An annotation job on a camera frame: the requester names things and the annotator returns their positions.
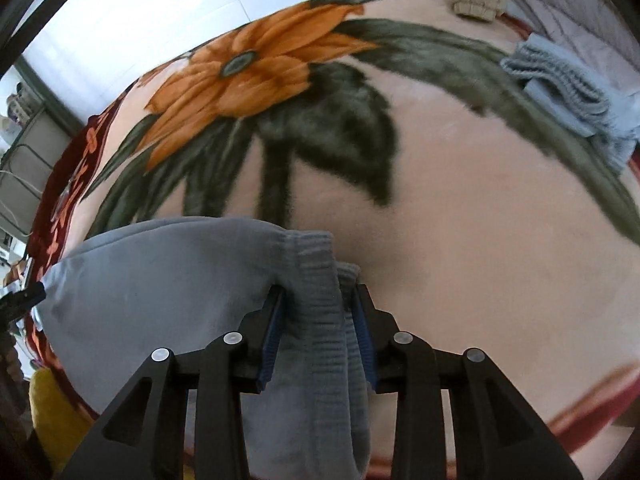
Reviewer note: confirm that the yellow plush cloth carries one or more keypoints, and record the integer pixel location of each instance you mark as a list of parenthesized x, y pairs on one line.
[(55, 410)]

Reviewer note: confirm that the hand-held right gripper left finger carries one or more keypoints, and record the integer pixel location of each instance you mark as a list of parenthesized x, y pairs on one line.
[(272, 340)]

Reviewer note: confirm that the folded light blue cloth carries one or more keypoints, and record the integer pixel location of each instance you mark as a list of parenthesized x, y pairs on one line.
[(565, 90)]

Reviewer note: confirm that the floral plush blanket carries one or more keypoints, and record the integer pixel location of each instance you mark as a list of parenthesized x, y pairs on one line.
[(475, 260)]

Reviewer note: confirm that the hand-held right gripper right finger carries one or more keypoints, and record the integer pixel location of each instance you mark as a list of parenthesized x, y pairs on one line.
[(362, 345)]

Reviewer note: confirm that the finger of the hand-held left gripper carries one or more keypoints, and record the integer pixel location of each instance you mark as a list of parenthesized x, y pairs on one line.
[(25, 299)]

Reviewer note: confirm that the black metal bar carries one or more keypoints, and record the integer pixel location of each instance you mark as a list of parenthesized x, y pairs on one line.
[(35, 2)]

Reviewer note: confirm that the grey pants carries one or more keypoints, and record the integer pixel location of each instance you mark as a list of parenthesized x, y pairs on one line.
[(150, 280)]

